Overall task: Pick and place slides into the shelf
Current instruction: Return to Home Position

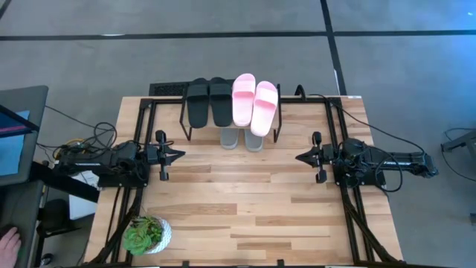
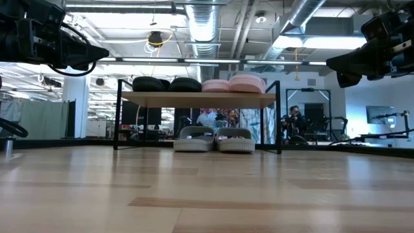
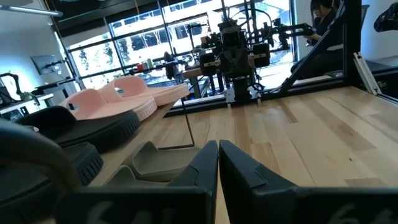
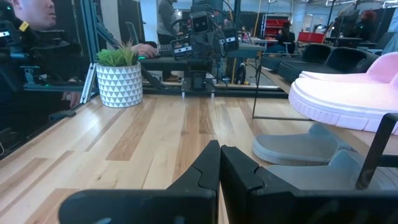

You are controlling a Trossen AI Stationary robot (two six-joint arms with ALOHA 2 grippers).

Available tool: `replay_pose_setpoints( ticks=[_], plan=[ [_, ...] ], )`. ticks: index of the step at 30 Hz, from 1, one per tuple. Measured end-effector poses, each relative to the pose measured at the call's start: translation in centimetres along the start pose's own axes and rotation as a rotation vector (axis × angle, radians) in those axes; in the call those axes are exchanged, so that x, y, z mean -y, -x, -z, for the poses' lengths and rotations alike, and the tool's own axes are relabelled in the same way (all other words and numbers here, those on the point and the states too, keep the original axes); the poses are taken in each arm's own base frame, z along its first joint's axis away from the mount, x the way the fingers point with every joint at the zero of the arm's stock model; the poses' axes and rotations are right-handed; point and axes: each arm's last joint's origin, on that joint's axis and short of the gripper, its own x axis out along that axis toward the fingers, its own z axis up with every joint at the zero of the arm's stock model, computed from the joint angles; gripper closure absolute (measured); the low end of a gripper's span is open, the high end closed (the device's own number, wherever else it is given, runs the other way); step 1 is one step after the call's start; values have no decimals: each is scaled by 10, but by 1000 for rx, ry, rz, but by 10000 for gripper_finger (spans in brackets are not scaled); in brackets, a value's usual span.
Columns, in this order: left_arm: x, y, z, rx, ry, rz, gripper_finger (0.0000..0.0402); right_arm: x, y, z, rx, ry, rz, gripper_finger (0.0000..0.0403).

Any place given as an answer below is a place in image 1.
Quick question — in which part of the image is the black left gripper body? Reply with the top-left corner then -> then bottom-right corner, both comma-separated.
145,130 -> 171,182

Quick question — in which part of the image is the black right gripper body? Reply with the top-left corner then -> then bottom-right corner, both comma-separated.
311,131 -> 335,184

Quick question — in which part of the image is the black rubber slide sandal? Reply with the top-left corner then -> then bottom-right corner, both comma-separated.
185,77 -> 210,130
208,77 -> 234,128

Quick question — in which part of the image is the grey rubber slide sandal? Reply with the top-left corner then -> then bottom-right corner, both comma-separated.
219,128 -> 239,150
243,128 -> 265,153

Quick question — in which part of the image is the pink rubber slide sandal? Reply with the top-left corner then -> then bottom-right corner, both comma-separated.
231,73 -> 257,127
250,80 -> 279,138

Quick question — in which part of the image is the black metal wood-top shoe shelf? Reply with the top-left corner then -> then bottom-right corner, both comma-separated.
179,82 -> 283,144

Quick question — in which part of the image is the black perforated floor mat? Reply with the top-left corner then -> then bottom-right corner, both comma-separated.
148,82 -> 190,97

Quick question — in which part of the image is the white triangle-patterned plant pot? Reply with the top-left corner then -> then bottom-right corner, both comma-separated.
147,217 -> 173,255

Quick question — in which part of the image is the green succulent plant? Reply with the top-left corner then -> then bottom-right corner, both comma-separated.
122,214 -> 164,257

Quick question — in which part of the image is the white cardboard box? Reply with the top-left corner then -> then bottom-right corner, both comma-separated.
68,170 -> 100,220

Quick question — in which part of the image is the grey equipment stand leg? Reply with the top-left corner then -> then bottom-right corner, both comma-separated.
440,128 -> 476,154

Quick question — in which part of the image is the dark grey side desk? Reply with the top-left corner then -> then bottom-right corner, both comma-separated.
0,160 -> 101,268

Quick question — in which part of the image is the dark-framed computer monitor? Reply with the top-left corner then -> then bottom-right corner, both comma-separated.
0,85 -> 49,187

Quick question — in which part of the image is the person's hand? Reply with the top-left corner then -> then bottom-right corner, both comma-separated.
0,226 -> 22,268

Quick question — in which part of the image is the black metal table frame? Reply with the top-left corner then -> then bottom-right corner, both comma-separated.
87,95 -> 405,268

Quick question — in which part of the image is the long black power cable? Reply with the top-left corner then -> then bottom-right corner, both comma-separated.
295,84 -> 427,154

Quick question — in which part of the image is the black cable bundle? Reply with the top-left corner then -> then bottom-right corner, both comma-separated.
36,121 -> 118,176

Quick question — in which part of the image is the yellow cable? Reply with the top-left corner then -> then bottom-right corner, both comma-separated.
51,137 -> 87,169

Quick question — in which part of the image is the thin black monitor cable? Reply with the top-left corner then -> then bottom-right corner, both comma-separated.
44,104 -> 109,132

